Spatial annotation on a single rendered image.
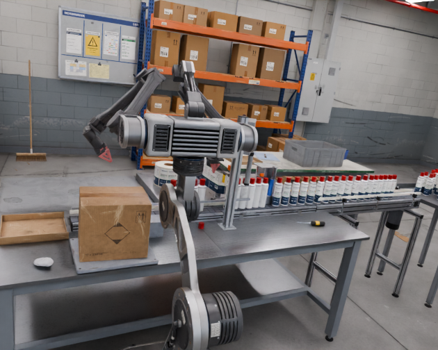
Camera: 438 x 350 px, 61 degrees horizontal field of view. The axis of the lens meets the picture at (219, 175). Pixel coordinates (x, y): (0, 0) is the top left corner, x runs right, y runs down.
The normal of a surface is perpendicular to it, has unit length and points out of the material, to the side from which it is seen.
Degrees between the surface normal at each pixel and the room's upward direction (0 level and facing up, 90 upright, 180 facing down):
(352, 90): 90
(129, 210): 90
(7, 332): 90
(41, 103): 90
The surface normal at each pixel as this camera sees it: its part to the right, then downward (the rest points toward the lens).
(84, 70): 0.36, 0.28
